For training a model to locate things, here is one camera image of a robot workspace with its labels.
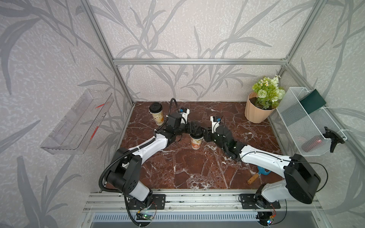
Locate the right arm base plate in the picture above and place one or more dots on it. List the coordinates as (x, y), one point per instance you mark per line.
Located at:
(254, 201)

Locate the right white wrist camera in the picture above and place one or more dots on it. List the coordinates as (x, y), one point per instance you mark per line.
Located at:
(215, 120)

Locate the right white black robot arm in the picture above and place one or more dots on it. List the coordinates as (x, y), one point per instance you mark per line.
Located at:
(300, 180)

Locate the green white artificial flowers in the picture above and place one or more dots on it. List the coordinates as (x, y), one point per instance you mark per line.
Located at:
(268, 93)

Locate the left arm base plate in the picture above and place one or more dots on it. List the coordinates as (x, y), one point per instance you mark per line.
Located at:
(154, 201)

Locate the black plastic cup lid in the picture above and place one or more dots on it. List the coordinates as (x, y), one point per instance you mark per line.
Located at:
(155, 108)

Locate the pink flower pot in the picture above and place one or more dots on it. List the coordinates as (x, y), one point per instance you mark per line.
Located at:
(255, 114)

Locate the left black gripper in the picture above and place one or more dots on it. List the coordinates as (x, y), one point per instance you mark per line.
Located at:
(191, 126)

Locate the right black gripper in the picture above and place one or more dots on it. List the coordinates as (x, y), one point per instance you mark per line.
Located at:
(207, 134)

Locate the dark green card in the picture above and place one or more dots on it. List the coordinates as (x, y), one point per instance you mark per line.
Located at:
(312, 101)

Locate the printed paper cup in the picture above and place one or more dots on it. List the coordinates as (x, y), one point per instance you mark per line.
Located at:
(196, 143)
(158, 118)

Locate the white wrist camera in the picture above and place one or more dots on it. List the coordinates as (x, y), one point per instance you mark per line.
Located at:
(215, 120)
(184, 112)

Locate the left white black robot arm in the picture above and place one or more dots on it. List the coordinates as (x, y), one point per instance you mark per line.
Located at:
(122, 175)

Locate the white wire mesh basket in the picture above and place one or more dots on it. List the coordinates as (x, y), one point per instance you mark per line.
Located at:
(306, 130)

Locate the clear acrylic wall shelf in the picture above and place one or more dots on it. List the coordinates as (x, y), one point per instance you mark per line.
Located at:
(78, 127)

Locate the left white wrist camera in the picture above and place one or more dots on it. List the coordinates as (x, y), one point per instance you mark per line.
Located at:
(184, 112)

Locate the blue garden fork wooden handle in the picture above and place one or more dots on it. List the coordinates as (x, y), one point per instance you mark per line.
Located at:
(257, 175)

